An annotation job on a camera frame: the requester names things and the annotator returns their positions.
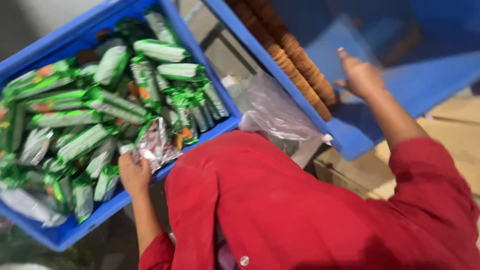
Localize person's right hand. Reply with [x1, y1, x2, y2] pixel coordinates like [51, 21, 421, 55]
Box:
[334, 47, 387, 101]

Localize person's left hand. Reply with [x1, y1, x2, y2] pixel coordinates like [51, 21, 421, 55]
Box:
[118, 151, 153, 198]

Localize silver foil wrapper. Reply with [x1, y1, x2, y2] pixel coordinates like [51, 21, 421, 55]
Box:
[134, 117, 183, 174]

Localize pile of green biscuit packets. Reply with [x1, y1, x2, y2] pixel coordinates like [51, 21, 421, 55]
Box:
[0, 7, 230, 226]

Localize blue plastic crate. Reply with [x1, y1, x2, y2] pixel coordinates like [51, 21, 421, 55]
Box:
[203, 0, 480, 162]
[0, 0, 243, 253]

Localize clear plastic bag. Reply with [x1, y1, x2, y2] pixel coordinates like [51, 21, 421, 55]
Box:
[221, 72, 326, 152]

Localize person's red garment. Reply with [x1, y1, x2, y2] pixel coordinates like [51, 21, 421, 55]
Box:
[138, 129, 480, 270]

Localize rows of brown round biscuits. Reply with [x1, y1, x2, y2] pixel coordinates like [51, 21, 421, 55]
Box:
[225, 0, 340, 123]

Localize brown cardboard box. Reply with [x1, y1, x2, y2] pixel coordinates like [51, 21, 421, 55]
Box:
[313, 89, 480, 200]

